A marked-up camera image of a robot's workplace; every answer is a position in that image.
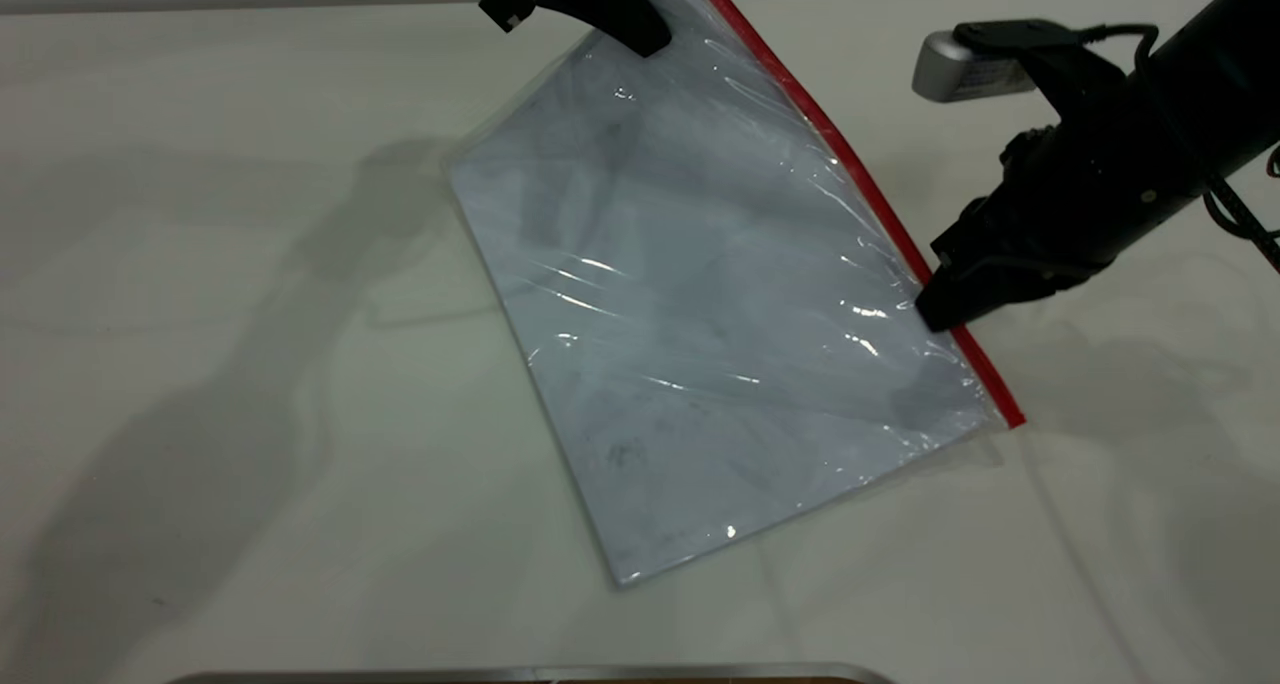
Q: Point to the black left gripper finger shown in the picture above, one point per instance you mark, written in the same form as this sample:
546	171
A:
615	4

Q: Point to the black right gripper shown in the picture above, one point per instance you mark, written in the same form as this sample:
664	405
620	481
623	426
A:
1090	184

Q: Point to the clear plastic zip bag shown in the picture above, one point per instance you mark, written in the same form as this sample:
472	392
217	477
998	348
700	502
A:
720	294

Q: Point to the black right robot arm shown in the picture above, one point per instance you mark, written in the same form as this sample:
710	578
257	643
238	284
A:
1220	74

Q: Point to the grey metal bar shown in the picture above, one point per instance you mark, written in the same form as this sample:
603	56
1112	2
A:
530	675

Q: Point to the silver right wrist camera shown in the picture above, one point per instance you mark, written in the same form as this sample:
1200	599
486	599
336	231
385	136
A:
965	69

